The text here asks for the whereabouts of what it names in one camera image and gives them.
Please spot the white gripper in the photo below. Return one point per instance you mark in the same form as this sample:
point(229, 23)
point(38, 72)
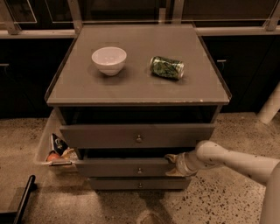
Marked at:
point(181, 164)

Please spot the grey drawer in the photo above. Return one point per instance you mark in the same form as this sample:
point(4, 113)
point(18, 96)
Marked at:
point(127, 162)
point(139, 183)
point(89, 136)

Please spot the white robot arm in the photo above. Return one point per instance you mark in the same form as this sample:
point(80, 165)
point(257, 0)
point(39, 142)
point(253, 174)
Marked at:
point(263, 170)

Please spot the grey top drawer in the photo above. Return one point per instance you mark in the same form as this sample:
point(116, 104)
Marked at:
point(89, 136)

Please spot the grey bottom drawer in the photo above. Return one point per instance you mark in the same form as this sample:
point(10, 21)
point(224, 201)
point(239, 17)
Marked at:
point(139, 183)

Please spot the grey drawer cabinet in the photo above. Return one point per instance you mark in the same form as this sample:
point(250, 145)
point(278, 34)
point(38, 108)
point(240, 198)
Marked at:
point(81, 94)

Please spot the green soda can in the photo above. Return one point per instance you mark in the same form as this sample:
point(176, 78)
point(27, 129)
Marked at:
point(167, 68)

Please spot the white table leg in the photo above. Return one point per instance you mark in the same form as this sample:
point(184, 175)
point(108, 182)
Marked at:
point(270, 107)

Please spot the dark chip bag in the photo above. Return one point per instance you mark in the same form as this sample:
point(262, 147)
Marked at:
point(58, 145)

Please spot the red apple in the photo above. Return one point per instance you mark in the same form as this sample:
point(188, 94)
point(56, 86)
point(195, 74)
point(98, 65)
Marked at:
point(52, 157)

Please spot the white ceramic bowl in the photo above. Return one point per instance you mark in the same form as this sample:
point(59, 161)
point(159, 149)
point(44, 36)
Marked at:
point(109, 60)

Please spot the clear plastic bin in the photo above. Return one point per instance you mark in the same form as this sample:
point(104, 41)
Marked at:
point(66, 162)

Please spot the black bar object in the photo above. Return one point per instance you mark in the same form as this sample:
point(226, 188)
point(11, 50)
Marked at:
point(15, 217)

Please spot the metal window rail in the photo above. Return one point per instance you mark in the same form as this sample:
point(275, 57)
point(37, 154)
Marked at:
point(44, 19)

